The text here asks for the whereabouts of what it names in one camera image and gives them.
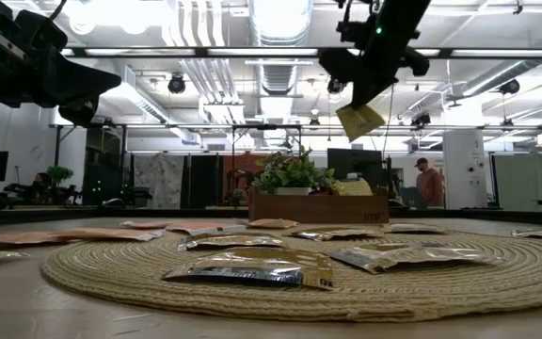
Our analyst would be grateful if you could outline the small background potted plant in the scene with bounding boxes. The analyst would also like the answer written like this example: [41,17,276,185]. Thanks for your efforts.
[46,164,77,199]

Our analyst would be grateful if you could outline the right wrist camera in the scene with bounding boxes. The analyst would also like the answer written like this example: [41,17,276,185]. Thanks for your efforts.
[335,12,376,48]

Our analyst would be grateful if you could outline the green plant in white pot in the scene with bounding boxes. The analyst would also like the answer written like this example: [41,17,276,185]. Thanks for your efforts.
[251,145,337,196]

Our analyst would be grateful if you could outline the grey patterned curtain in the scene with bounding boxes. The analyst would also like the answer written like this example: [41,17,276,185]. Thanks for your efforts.
[132,153,185,209]

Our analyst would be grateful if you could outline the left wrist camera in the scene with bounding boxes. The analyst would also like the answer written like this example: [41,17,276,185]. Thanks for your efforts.
[0,32,26,60]

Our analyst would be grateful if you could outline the white ceiling air duct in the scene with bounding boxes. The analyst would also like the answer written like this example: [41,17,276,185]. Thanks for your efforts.
[247,0,314,95]

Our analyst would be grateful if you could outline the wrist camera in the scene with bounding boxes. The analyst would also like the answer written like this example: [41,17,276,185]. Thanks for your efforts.
[335,12,376,48]
[0,32,26,60]

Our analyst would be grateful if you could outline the round woven placemat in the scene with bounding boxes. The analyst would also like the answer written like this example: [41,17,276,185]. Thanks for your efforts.
[40,226,542,324]

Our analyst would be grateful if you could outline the black overhead beam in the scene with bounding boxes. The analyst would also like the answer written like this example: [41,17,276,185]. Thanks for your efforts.
[58,45,542,59]

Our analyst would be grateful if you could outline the orange partition panel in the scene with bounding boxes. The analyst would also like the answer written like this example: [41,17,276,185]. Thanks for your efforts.
[222,153,272,192]

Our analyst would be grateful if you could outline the black background rig frame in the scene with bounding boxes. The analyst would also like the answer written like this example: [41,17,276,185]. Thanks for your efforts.
[231,122,303,189]

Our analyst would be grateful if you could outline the brown wooden compartment box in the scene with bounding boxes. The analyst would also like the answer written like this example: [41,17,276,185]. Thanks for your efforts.
[247,191,391,225]

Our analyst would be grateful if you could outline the orange tea bag packet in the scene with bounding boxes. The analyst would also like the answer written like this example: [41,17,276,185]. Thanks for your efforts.
[165,221,248,236]
[237,218,300,231]
[119,219,178,231]
[0,229,87,246]
[56,227,165,242]

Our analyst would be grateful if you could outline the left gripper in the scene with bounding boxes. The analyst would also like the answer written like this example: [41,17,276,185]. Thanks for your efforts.
[0,0,123,127]

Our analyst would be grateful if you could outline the person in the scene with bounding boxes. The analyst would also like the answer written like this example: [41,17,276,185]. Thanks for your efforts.
[414,157,446,208]
[33,171,56,203]

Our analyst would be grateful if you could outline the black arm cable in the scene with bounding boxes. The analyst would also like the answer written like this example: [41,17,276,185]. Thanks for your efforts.
[48,0,69,21]

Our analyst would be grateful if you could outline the black ceiling spotlight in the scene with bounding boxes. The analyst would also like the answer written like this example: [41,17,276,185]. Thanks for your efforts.
[326,77,347,95]
[409,112,432,129]
[499,78,521,96]
[167,73,187,94]

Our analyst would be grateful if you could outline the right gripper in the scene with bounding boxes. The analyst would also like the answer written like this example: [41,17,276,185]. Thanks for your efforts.
[318,27,432,110]

